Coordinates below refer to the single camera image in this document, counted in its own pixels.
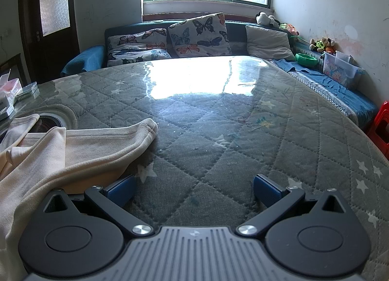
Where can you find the red plastic stool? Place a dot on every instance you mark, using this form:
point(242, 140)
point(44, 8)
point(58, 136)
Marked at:
point(378, 123)

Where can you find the white flat box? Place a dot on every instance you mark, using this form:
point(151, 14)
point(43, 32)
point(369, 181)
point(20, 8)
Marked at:
point(4, 110)

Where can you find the clear plastic storage box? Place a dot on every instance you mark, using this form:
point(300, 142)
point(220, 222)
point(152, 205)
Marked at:
point(340, 71)

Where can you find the dark wooden door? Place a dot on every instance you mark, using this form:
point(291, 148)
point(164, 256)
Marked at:
point(30, 56)

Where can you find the pink tissue pack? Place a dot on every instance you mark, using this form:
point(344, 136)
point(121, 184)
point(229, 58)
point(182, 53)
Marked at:
point(10, 86)

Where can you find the panda plush toy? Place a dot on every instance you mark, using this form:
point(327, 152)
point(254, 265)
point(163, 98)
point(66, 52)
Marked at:
point(264, 19)

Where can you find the round built-in table burner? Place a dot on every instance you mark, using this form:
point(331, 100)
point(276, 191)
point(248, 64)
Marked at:
point(48, 123)

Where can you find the cream garment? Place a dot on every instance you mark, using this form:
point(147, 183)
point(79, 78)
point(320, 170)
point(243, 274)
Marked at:
point(45, 159)

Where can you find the green bowl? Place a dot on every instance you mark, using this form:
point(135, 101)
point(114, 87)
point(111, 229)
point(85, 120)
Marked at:
point(305, 59)

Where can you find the orange and green plush toy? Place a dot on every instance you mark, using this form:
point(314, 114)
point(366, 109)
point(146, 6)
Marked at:
point(290, 29)

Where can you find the green and brown plush toys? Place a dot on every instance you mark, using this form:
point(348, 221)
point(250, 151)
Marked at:
point(322, 44)

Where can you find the teal sofa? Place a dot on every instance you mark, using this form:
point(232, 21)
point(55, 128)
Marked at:
point(237, 30)

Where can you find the butterfly print pillow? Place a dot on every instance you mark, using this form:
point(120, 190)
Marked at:
point(197, 35)
point(136, 47)

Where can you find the grey pillow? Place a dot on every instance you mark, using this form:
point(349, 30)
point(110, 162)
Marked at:
point(267, 44)

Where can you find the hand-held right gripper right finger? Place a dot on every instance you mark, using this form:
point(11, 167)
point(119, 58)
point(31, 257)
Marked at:
point(267, 189)

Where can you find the green flat packet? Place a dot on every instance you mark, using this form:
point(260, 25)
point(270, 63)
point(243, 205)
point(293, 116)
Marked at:
point(29, 91)

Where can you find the blue bedsheet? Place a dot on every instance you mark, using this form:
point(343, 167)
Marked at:
point(334, 92)

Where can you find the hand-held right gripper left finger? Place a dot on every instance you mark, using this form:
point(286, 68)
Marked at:
point(121, 191)

